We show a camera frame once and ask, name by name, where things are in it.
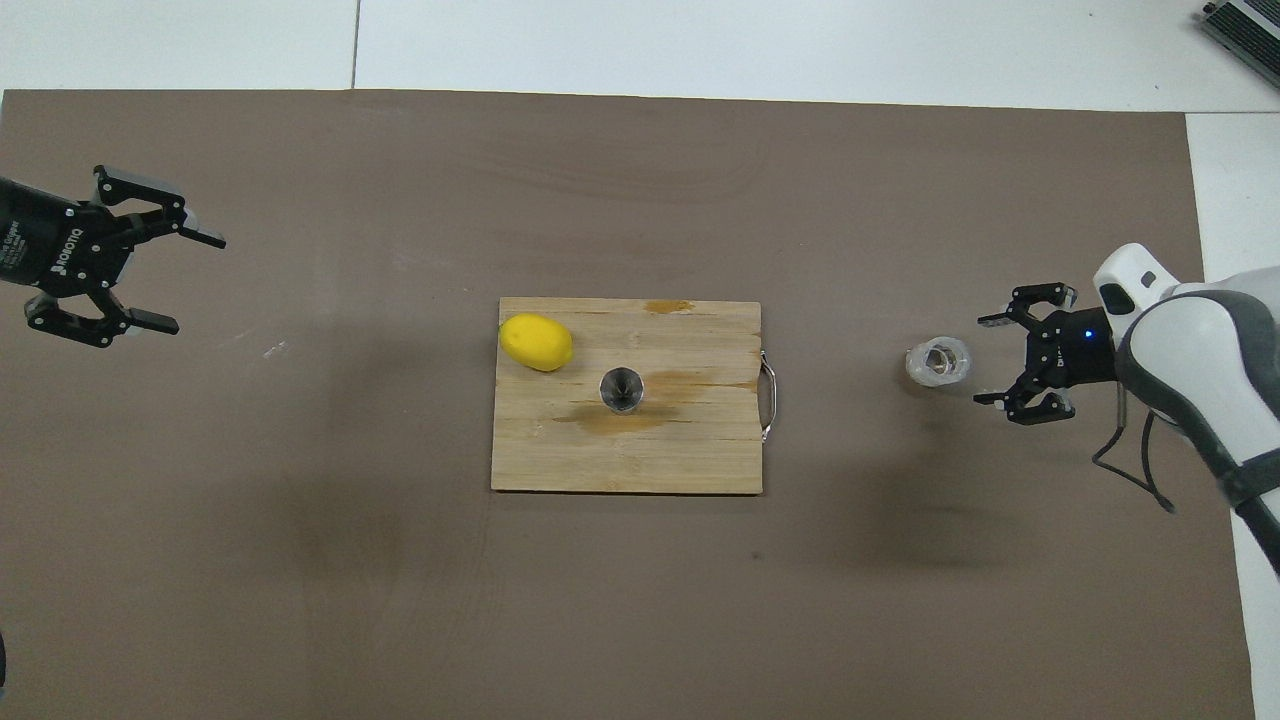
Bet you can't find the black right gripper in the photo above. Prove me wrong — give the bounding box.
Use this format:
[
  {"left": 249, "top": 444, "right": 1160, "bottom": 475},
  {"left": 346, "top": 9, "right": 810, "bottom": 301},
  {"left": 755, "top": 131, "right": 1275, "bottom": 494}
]
[{"left": 973, "top": 283, "right": 1119, "bottom": 427}]

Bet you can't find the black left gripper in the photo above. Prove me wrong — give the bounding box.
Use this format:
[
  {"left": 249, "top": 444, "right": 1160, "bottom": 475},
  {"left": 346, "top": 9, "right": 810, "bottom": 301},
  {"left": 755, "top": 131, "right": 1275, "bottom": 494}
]
[{"left": 0, "top": 165, "right": 228, "bottom": 349}]

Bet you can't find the small clear glass cup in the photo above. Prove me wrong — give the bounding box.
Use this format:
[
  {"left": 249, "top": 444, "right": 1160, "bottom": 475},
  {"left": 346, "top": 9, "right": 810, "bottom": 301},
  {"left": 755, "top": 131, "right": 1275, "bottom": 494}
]
[{"left": 905, "top": 336, "right": 973, "bottom": 389}]

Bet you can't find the steel double jigger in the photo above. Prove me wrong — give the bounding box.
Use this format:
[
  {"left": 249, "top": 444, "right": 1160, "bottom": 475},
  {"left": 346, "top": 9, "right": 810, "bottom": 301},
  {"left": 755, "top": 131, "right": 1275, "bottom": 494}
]
[{"left": 598, "top": 366, "right": 646, "bottom": 415}]

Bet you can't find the wooden cutting board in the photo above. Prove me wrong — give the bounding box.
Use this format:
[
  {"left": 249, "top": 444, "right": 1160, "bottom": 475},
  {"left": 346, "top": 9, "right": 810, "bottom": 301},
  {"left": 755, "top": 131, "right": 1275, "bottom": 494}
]
[{"left": 490, "top": 296, "right": 779, "bottom": 496}]

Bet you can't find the yellow lemon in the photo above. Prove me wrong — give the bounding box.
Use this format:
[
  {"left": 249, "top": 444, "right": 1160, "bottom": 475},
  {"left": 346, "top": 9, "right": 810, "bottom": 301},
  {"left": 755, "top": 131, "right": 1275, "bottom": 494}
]
[{"left": 498, "top": 312, "right": 575, "bottom": 373}]

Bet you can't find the grey ribbed metal device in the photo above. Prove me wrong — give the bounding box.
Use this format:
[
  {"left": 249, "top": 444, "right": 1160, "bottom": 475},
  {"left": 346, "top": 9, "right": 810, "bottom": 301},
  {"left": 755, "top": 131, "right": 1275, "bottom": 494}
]
[{"left": 1200, "top": 0, "right": 1280, "bottom": 89}]

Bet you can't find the brown table mat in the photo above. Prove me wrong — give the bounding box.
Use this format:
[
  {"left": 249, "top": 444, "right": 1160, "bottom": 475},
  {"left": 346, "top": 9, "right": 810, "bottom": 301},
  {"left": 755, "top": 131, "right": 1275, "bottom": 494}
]
[{"left": 0, "top": 88, "right": 1259, "bottom": 720}]

